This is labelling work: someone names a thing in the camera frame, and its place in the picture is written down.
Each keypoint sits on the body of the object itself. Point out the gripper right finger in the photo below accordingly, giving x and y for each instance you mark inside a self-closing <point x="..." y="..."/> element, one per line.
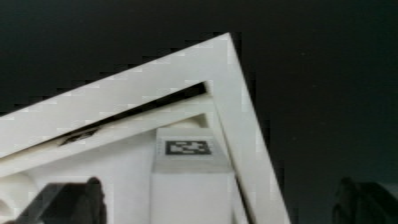
<point x="366" y="203"/>

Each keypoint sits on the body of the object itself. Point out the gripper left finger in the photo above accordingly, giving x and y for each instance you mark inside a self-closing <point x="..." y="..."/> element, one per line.
<point x="67" y="204"/>

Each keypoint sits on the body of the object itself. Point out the white square tabletop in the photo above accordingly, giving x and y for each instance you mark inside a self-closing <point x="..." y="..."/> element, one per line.
<point x="108" y="152"/>

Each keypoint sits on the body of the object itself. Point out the white table leg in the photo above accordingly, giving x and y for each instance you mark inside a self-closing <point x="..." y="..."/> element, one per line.
<point x="190" y="178"/>

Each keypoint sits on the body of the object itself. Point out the white U-shaped fence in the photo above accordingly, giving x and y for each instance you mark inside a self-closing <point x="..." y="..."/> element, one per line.
<point x="195" y="72"/>

